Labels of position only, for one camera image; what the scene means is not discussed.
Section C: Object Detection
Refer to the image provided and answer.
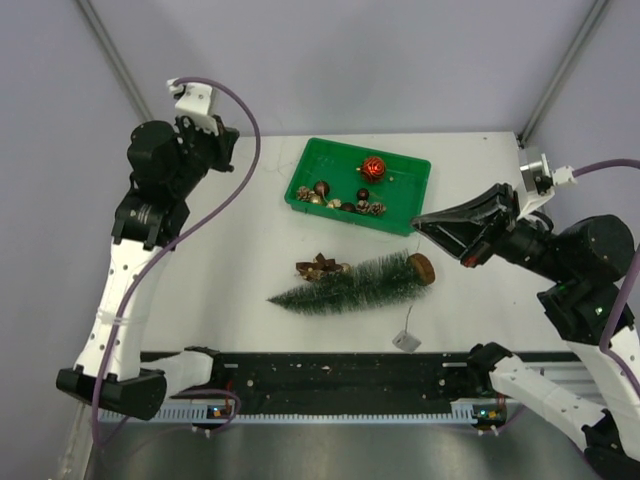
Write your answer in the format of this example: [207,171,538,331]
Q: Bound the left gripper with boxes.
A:
[168,114,238,197]

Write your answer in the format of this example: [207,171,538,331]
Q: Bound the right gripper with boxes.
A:
[408,180,572,281]

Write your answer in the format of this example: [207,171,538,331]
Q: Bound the small green christmas tree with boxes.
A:
[268,251,436,316]

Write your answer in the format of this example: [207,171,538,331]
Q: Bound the brown ribbon bow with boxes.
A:
[295,253,351,283]

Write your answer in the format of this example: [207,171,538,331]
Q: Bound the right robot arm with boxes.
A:
[411,184,639,479]

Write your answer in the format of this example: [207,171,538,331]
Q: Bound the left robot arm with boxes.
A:
[56,115,239,420]

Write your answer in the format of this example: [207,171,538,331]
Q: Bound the green plastic tray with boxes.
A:
[284,138,431,236]

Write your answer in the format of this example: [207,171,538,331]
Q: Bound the dark brown small bauble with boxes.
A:
[357,188,370,201]

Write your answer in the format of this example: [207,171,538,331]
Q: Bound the red glitter bauble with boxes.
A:
[356,156,387,184]

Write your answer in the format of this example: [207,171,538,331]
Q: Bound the white tipped pine cone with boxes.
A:
[296,186,315,202]

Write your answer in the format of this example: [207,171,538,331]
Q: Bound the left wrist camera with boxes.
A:
[167,79,219,135]

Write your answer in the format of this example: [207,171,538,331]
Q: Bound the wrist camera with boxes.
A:
[514,147,577,219]
[167,79,219,135]

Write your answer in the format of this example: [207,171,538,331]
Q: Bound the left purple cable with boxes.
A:
[92,76,261,449]

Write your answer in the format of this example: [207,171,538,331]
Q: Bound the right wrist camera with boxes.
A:
[514,147,577,219]

